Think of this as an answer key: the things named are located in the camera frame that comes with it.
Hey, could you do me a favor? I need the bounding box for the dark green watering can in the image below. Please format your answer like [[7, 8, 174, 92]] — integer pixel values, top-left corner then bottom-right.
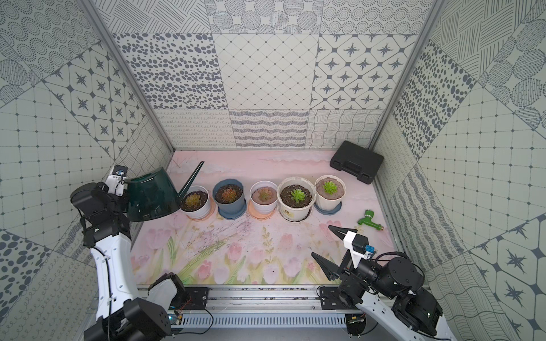
[[124, 161, 204, 222]]

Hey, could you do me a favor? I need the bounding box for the white pot bright green succulent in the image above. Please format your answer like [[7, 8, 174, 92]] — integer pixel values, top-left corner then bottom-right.
[[315, 175, 346, 215]]

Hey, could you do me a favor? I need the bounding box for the white pot yellow-brown succulent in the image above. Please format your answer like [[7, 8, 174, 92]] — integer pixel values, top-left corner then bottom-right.
[[181, 186, 213, 221]]

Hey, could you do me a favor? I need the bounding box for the white pot pink succulent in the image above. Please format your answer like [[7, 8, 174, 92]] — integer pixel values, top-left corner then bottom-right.
[[247, 180, 278, 220]]

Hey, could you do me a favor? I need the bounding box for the blue-grey pot red succulent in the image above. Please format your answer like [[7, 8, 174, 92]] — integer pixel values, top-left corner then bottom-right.
[[213, 179, 247, 220]]

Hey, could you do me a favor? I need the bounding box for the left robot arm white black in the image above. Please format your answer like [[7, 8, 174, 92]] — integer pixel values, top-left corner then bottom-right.
[[71, 183, 186, 340]]

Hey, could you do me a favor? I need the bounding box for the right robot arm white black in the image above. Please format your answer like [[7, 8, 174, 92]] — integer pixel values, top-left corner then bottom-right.
[[312, 225, 456, 340]]

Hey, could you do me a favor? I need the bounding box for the large white pot green succulent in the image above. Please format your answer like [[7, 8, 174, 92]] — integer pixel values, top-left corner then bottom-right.
[[277, 177, 317, 223]]

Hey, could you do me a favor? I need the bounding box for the right small circuit board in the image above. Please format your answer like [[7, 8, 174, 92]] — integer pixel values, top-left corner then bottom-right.
[[345, 313, 367, 338]]

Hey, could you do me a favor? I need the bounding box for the black plastic tool case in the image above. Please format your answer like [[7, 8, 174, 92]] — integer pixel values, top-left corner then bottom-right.
[[330, 141, 384, 185]]

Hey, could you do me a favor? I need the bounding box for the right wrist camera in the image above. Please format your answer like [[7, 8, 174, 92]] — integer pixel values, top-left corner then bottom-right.
[[343, 229, 376, 269]]

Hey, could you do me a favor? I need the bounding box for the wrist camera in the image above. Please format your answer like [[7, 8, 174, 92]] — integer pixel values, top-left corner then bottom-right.
[[105, 165, 128, 197], [343, 229, 376, 269]]

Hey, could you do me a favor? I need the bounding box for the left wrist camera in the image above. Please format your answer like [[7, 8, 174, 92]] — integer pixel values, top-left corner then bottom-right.
[[105, 165, 128, 197]]

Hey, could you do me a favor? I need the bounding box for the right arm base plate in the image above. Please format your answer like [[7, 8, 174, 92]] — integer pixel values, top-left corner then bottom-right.
[[317, 286, 351, 311]]

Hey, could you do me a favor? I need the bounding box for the green hose nozzle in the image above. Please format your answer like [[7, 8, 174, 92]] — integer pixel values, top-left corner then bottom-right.
[[357, 210, 384, 231]]

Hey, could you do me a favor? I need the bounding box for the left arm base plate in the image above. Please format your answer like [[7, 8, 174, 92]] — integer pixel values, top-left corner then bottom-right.
[[180, 286, 210, 311]]

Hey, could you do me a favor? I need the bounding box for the aluminium mounting rail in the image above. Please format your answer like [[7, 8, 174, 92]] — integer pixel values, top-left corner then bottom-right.
[[135, 284, 356, 315]]

